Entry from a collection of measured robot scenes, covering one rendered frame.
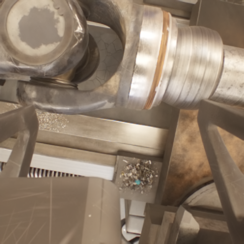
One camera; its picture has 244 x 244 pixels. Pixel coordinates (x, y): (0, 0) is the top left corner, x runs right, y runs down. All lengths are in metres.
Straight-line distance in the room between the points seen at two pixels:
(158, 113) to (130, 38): 0.44
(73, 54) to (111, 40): 0.44
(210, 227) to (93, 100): 0.24
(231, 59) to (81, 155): 0.38
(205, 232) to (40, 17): 0.31
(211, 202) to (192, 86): 0.29
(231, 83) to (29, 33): 0.19
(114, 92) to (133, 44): 0.04
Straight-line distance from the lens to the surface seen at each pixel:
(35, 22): 0.19
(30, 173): 0.69
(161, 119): 0.62
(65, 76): 0.23
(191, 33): 0.22
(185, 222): 0.29
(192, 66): 0.21
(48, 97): 0.21
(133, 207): 0.60
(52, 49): 0.18
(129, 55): 0.19
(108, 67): 0.61
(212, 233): 0.34
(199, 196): 0.45
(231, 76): 0.23
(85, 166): 0.51
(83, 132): 0.51
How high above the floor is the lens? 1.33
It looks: 84 degrees down
